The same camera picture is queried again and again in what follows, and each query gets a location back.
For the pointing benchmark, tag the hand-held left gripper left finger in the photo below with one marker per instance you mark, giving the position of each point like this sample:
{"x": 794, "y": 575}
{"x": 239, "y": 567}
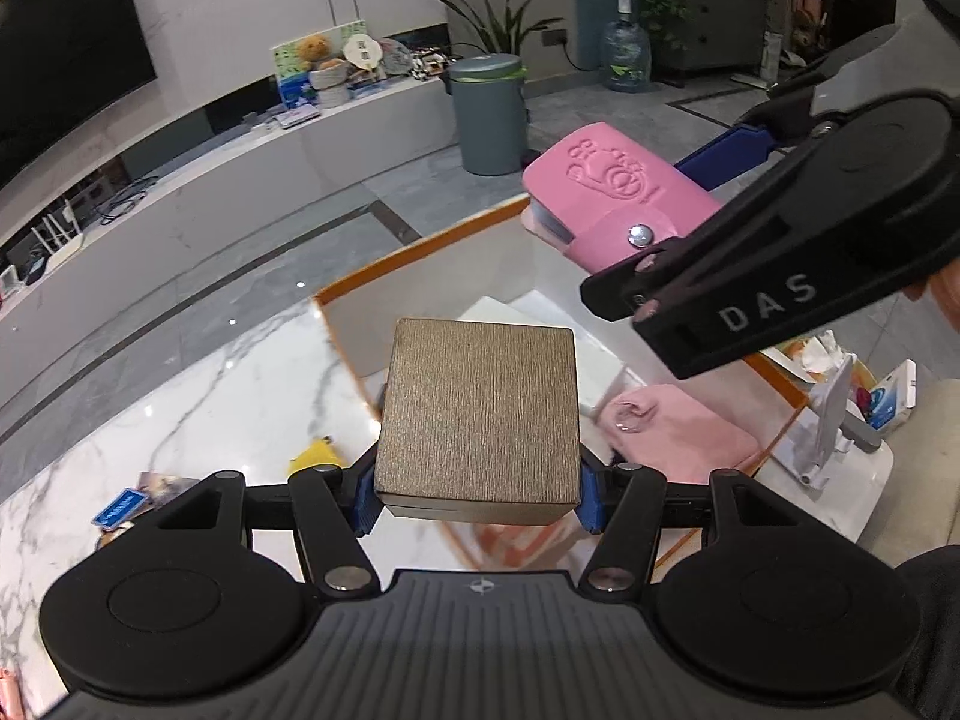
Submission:
{"x": 367, "y": 499}

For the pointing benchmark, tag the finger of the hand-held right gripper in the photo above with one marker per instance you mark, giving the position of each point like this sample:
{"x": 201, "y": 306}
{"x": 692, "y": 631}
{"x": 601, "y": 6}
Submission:
{"x": 724, "y": 157}
{"x": 622, "y": 292}

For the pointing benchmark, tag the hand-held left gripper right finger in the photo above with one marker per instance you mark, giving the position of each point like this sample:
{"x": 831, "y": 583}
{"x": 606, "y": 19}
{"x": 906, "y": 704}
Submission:
{"x": 589, "y": 499}

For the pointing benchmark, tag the yellow tape measure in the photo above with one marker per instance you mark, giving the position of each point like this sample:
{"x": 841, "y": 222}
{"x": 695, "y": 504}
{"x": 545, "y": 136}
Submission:
{"x": 315, "y": 457}

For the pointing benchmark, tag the pink card wallet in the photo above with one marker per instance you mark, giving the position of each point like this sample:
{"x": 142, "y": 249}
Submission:
{"x": 600, "y": 180}

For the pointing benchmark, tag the pink pouch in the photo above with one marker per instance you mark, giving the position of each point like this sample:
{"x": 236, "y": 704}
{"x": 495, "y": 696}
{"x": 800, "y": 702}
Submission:
{"x": 690, "y": 435}

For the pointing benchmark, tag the brown box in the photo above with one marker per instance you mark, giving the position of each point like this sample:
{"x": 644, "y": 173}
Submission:
{"x": 480, "y": 420}

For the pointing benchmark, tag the orange cardboard box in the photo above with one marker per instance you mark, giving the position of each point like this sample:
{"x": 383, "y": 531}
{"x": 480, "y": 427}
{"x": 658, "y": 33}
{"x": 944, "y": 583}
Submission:
{"x": 360, "y": 337}

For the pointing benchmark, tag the person's right hand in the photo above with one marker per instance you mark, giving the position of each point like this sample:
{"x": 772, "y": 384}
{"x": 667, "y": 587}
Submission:
{"x": 937, "y": 285}

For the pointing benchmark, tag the blue water jug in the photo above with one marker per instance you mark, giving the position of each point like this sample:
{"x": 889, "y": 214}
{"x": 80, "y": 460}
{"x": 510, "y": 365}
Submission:
{"x": 624, "y": 52}

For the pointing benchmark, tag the grey cabinet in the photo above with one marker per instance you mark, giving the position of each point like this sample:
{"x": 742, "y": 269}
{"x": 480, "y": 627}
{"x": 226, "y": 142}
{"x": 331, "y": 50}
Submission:
{"x": 720, "y": 7}

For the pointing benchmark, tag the crumpled tissue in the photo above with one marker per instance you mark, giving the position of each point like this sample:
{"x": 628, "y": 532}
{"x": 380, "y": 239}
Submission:
{"x": 814, "y": 352}

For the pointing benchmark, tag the blue and white packet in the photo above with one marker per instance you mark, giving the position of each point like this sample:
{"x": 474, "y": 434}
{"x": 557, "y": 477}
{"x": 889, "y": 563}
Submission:
{"x": 896, "y": 394}

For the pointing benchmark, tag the grey trash can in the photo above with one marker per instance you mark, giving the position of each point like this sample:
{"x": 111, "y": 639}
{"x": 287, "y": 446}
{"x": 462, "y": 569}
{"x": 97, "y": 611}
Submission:
{"x": 487, "y": 120}

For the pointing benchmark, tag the white phone stand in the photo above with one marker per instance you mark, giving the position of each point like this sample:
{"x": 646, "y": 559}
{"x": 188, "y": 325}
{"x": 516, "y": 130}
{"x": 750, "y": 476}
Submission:
{"x": 825, "y": 420}

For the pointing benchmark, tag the long leaf potted plant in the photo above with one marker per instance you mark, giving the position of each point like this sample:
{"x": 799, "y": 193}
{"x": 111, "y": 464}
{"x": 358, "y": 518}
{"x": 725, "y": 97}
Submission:
{"x": 495, "y": 22}

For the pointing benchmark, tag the white side table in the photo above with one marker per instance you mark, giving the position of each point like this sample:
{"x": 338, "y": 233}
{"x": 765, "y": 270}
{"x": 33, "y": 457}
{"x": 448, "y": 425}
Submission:
{"x": 862, "y": 484}

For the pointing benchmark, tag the black and white checkered toy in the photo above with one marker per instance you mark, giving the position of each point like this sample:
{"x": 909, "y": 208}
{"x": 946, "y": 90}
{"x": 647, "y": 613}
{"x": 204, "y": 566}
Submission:
{"x": 429, "y": 66}

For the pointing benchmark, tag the white marble television console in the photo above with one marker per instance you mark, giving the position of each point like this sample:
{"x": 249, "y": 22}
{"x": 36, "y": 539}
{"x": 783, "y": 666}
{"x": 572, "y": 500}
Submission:
{"x": 225, "y": 187}

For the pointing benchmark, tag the white round fan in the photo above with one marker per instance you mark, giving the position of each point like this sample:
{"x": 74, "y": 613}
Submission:
{"x": 361, "y": 54}

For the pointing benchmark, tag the white woven basket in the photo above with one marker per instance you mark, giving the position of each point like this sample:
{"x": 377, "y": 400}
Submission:
{"x": 330, "y": 86}

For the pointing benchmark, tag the brown teddy bear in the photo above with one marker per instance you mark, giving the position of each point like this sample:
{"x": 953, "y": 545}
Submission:
{"x": 315, "y": 51}

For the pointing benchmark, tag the green and blue picture board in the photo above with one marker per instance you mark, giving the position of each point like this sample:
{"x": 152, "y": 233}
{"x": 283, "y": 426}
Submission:
{"x": 289, "y": 75}

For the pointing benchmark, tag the white router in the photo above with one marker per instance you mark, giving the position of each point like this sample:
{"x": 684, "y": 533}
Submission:
{"x": 56, "y": 236}

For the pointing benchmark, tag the small white display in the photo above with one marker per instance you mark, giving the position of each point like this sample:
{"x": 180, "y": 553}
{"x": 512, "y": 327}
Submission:
{"x": 7, "y": 279}

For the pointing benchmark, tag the black television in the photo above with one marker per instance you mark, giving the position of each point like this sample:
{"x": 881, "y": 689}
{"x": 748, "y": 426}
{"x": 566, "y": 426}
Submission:
{"x": 60, "y": 52}

